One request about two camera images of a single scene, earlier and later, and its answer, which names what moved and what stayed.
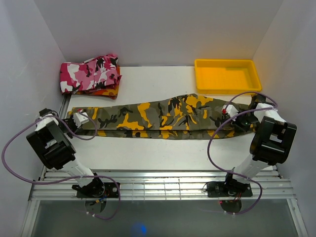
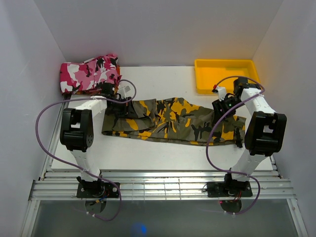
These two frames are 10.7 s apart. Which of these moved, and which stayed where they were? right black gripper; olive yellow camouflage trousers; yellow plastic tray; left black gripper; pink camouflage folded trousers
Moved: left black gripper; right black gripper; olive yellow camouflage trousers
Stayed: pink camouflage folded trousers; yellow plastic tray
